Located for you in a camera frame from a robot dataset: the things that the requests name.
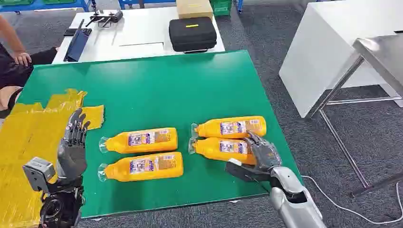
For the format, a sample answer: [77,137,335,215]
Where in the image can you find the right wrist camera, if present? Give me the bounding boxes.
[225,158,271,184]

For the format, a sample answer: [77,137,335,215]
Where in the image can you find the white paper sheet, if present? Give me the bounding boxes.
[119,41,165,59]

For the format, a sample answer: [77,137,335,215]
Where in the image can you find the steel bench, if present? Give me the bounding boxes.
[304,34,403,198]

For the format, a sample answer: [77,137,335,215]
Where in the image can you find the black phone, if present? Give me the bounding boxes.
[64,28,93,37]

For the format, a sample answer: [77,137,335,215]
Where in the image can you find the blue rack frame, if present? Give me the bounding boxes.
[0,0,92,13]
[118,0,177,10]

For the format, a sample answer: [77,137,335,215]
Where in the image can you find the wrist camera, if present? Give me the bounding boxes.
[22,157,57,193]
[225,158,271,184]

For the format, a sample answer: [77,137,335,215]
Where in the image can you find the white cable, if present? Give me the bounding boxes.
[300,175,403,226]

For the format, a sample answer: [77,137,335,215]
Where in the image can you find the green crate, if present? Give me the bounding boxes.
[209,0,234,17]

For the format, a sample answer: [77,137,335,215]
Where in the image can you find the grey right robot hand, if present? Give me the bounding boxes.
[244,130,283,173]

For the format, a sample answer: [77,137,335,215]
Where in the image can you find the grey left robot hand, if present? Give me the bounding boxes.
[57,108,91,181]

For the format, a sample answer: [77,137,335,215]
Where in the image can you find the cardboard box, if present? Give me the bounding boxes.
[175,0,214,20]

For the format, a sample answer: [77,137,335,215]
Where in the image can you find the white desk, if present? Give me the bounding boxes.
[278,0,403,119]

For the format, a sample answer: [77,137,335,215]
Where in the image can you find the yellow plastic sheet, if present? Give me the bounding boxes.
[0,88,105,228]

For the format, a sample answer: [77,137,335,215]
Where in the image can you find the black handheld device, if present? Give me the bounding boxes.
[85,9,124,28]

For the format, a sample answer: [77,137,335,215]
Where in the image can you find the black carrying case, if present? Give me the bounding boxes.
[168,16,218,54]

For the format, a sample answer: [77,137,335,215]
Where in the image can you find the orange drink bottle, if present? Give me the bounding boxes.
[98,127,179,154]
[97,152,184,183]
[188,137,257,166]
[191,116,267,140]

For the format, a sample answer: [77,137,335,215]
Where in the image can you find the green mat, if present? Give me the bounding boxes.
[17,49,304,219]

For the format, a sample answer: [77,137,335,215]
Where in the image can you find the person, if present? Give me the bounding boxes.
[0,16,59,120]

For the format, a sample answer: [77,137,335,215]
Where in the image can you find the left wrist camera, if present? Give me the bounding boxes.
[22,157,57,193]

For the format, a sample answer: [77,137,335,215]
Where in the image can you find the white table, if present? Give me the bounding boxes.
[52,6,226,65]

